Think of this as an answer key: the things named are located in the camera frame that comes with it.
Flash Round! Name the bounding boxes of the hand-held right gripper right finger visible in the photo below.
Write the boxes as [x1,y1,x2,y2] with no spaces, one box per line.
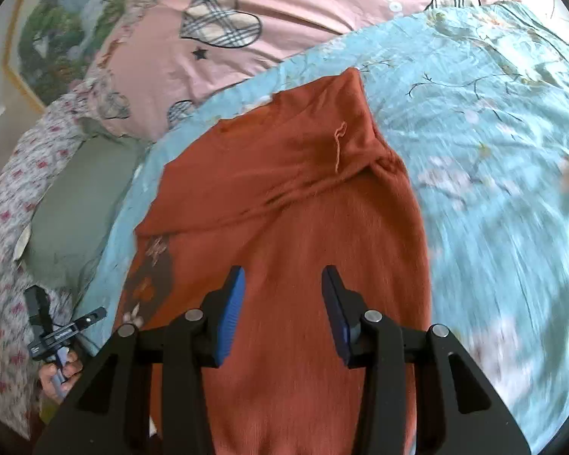
[321,265,533,455]

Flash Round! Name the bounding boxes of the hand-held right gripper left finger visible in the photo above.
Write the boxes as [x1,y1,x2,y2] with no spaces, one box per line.
[32,266,246,455]

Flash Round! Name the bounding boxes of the rust orange knit sweater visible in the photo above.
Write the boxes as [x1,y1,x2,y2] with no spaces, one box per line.
[113,67,432,455]

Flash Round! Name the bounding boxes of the person's left hand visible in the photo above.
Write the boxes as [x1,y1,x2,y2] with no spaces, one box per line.
[39,351,83,403]

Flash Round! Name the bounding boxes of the white red floral sheet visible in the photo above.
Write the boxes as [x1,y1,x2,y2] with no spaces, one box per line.
[0,78,105,439]

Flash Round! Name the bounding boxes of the olive green pillow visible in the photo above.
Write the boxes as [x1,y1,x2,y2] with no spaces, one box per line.
[23,135,149,291]

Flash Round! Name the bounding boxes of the light blue floral bedsheet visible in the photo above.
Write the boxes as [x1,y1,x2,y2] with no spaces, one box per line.
[73,2,569,455]

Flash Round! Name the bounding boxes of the pink quilt with plaid hearts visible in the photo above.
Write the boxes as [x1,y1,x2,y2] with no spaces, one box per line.
[83,0,558,143]

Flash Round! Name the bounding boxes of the framed landscape picture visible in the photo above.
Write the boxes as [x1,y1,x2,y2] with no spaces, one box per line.
[4,0,138,113]

